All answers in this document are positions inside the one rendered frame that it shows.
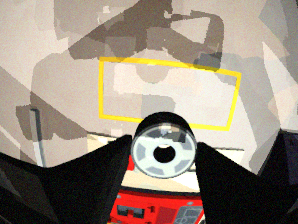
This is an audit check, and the yellow rectangular outline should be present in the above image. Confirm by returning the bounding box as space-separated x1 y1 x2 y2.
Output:
98 56 241 131

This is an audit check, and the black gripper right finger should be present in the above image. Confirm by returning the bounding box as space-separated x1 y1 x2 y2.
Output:
194 141 298 224

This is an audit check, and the black and white wheel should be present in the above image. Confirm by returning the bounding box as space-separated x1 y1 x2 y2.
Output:
130 112 198 180

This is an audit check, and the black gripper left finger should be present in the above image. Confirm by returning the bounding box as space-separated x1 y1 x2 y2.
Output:
0 133 133 224

